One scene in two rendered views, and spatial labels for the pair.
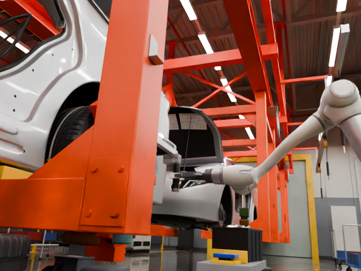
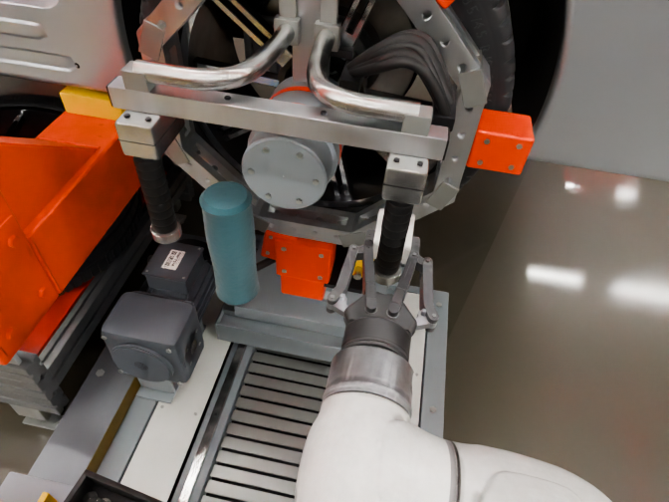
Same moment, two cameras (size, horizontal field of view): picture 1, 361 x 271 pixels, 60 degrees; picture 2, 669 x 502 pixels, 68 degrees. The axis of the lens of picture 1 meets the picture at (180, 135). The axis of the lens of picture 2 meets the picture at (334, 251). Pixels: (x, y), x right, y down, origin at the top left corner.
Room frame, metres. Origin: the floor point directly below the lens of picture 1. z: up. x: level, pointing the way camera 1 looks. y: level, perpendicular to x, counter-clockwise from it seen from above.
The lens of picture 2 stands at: (1.47, -0.44, 1.30)
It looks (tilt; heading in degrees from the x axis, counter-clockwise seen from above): 47 degrees down; 76
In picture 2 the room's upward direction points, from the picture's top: 5 degrees clockwise
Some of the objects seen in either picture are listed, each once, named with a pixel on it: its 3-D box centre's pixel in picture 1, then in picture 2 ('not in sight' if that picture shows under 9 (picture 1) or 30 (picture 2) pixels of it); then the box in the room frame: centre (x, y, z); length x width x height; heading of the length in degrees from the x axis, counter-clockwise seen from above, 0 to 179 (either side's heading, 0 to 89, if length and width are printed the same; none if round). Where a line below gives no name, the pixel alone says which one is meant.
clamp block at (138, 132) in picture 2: not in sight; (151, 123); (1.36, 0.16, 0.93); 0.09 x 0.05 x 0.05; 69
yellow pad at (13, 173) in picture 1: (5, 176); (108, 92); (1.19, 0.66, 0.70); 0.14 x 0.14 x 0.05; 69
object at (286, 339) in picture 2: not in sight; (317, 298); (1.66, 0.45, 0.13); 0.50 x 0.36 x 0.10; 159
